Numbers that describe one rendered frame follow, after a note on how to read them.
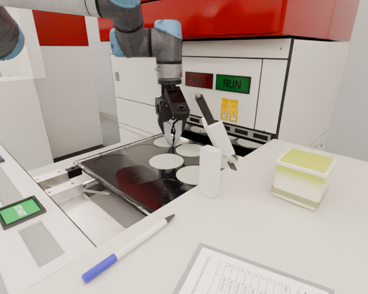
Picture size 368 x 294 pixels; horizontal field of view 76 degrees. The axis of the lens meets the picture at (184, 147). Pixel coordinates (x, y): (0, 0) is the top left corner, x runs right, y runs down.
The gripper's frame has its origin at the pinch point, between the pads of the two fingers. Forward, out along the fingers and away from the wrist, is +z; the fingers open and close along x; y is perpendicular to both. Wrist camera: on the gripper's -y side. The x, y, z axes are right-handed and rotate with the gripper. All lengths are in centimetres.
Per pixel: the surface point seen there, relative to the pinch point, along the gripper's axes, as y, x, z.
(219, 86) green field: -1.2, -15.2, -17.6
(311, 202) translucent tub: -46.0, -7.4, -6.9
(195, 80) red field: 7.5, -10.8, -18.6
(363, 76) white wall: 50, -156, -10
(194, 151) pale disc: -5.3, -5.2, 1.3
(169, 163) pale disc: -10.7, 4.4, 1.3
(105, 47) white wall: 356, -2, -30
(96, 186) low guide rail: -6.3, 24.5, 6.9
